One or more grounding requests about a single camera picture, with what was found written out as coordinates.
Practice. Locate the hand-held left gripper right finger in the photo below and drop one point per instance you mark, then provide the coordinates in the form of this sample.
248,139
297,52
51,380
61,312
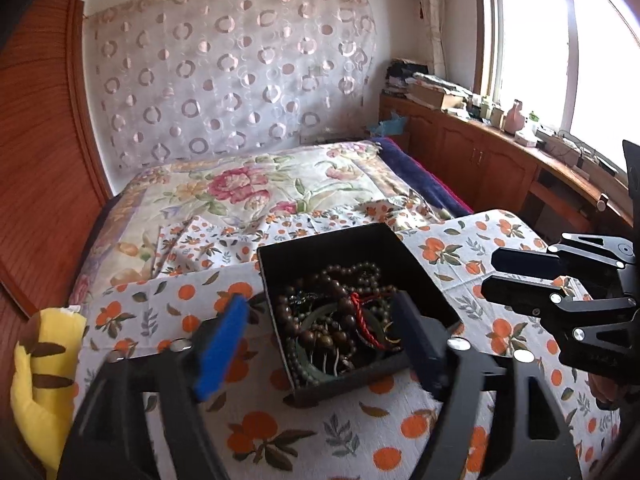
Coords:
411,330

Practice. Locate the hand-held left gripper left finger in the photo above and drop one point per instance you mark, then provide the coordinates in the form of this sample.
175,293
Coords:
222,350

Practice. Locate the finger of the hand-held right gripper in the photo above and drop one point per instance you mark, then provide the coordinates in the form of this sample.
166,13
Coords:
520,295
530,260

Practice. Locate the black jewelry box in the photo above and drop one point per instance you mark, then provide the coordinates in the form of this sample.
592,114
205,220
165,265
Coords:
350,260

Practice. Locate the person's right hand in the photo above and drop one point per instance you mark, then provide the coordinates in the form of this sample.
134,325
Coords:
605,392

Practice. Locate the green jade bangle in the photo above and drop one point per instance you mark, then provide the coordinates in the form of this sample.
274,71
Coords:
310,360

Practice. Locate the folded small orange print cloth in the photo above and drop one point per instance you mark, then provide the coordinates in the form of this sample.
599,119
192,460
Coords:
220,245

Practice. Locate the wooden cabinet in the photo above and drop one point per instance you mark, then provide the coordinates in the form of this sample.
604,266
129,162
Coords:
475,160

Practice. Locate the white power strip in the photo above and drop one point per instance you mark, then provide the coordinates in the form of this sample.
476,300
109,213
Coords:
562,147

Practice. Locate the white tissue box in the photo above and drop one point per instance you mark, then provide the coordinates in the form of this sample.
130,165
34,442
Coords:
526,138

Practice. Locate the dark blue blanket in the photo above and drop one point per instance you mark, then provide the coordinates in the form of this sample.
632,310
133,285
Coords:
425,180

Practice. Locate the orange fruit print cloth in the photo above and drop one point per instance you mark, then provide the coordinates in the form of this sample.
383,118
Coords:
325,435

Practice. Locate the pink vase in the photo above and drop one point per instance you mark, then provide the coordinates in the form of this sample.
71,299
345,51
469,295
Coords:
515,117

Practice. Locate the floral bedspread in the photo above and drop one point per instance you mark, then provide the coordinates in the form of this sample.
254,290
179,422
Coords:
225,190

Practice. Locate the yellow plush toy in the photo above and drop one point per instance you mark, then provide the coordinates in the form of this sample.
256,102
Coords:
40,390

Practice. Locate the blue plastic bag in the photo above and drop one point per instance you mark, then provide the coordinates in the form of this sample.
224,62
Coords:
390,124

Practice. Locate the pile of books and boxes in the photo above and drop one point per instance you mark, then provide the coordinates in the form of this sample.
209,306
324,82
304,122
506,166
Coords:
430,87

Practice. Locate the window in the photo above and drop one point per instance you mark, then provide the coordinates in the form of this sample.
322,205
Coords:
550,50

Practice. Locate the wooden wardrobe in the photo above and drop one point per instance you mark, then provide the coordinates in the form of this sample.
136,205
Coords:
40,160

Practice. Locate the beige window curtain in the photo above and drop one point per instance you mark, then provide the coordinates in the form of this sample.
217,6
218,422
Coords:
432,15

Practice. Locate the sheer circle pattern curtain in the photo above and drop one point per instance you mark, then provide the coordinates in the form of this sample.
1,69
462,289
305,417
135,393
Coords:
225,70

